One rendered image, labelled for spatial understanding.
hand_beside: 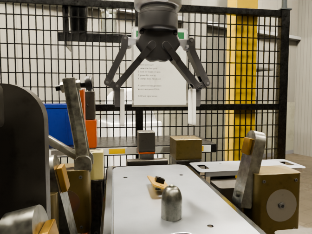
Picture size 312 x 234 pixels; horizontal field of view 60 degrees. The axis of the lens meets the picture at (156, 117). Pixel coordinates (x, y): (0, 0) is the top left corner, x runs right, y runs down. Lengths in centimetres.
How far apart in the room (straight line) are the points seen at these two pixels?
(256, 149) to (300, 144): 596
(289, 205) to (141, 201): 27
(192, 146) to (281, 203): 33
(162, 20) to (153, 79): 59
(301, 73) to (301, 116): 91
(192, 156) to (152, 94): 37
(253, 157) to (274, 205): 9
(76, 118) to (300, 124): 608
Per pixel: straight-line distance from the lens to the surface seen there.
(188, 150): 79
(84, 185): 51
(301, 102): 640
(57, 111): 90
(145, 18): 51
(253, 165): 52
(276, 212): 55
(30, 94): 23
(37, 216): 21
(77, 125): 50
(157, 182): 54
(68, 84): 50
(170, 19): 51
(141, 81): 107
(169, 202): 41
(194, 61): 53
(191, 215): 44
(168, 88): 108
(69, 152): 52
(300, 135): 644
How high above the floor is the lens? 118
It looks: 4 degrees down
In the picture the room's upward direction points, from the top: straight up
